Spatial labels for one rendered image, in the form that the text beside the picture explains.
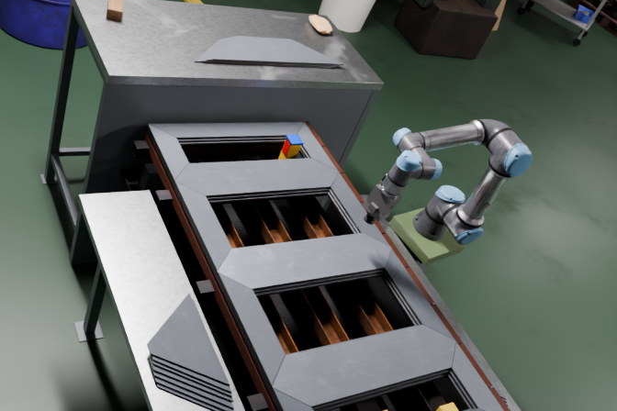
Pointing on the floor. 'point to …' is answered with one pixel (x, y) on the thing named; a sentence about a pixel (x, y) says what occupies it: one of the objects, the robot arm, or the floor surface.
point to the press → (456, 1)
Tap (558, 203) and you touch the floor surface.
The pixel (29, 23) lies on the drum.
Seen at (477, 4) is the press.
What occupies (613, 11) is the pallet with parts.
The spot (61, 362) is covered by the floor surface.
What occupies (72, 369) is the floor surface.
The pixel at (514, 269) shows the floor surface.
